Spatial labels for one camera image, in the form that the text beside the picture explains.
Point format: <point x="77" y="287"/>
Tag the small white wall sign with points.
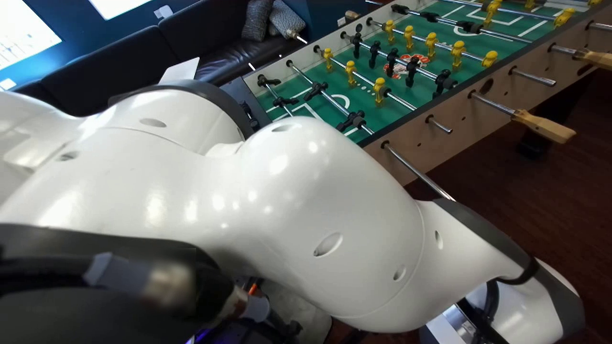
<point x="164" y="12"/>
<point x="7" y="84"/>

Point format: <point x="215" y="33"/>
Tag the dark leather couch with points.
<point x="127" y="63"/>

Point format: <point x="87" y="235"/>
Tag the large white wall poster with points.
<point x="26" y="31"/>

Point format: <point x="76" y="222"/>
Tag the wooden block with white top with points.
<point x="183" y="71"/>

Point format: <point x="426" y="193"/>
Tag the rod with two yellow players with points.
<point x="565" y="15"/>

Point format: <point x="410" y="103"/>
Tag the foosball table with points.
<point x="485" y="124"/>

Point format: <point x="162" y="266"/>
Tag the rod with three yellow players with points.
<point x="529" y="4"/>
<point x="380" y="90"/>

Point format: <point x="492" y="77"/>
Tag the rod with two black players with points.
<point x="355" y="121"/>

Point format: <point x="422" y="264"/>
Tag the rod with three black players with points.
<point x="600" y="58"/>
<point x="269" y="80"/>

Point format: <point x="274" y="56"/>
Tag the grey patterned cushion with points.
<point x="259" y="19"/>

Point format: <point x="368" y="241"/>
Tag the rod with five black players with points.
<point x="546" y="126"/>

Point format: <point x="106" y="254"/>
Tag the rod with five yellow players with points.
<point x="458" y="54"/>

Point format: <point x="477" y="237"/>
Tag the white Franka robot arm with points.
<point x="288" y="210"/>

